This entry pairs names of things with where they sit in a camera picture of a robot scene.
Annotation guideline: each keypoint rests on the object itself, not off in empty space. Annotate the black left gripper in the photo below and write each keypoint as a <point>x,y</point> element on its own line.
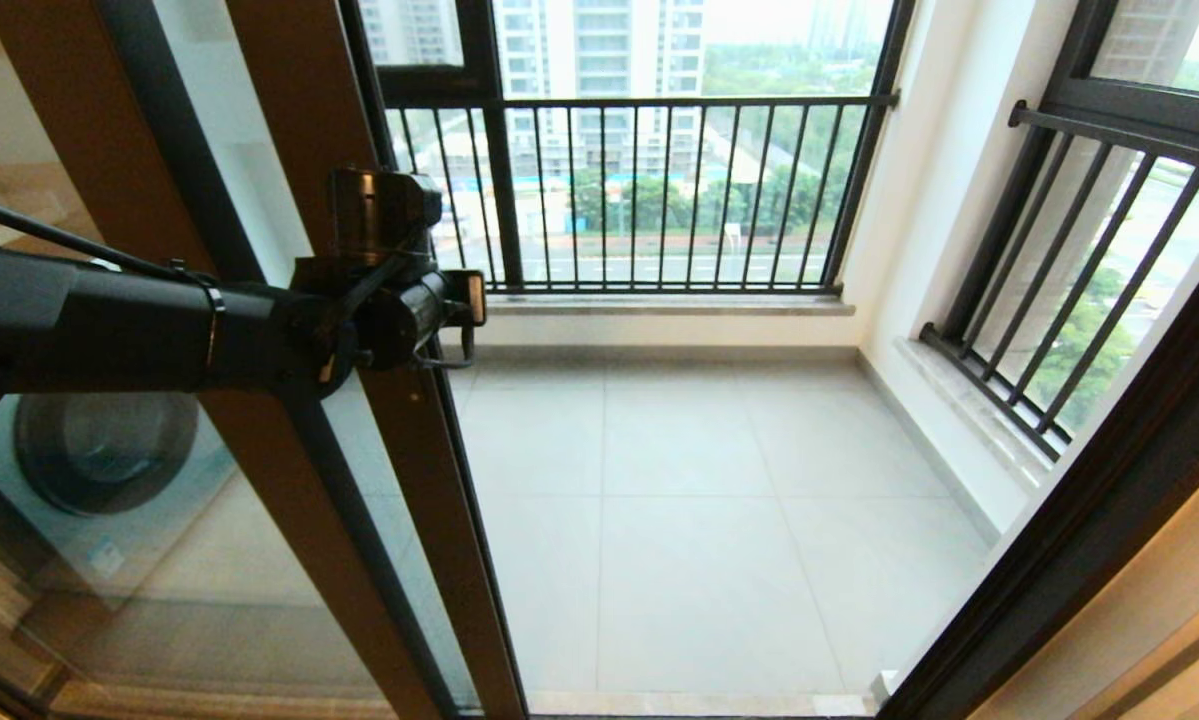
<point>424,305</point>

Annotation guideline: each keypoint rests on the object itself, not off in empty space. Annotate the brown sliding door with lock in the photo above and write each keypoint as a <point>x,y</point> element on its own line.
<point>439,500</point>

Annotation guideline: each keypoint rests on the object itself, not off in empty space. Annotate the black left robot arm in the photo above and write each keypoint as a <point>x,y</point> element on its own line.
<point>109,320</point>

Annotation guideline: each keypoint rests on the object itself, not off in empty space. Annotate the long black window railing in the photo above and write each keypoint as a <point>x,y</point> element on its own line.
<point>659,290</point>

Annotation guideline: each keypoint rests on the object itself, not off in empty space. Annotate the brown glass door without lock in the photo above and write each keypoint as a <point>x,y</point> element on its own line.
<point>289,520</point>

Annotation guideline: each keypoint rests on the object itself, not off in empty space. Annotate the long grey stone window sill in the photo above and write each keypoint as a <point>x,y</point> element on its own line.
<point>679,308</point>

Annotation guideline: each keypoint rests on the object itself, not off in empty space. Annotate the silver front-load washing machine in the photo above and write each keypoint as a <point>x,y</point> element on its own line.
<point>109,450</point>

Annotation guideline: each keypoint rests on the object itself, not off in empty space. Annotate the short grey stone window sill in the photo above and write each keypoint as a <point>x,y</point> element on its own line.
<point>969,410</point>

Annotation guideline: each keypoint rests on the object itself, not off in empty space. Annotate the short black window railing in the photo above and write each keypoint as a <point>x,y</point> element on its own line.
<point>1059,300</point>

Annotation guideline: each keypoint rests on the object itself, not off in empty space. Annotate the narrow dark window frame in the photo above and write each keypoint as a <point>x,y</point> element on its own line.
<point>1139,115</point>

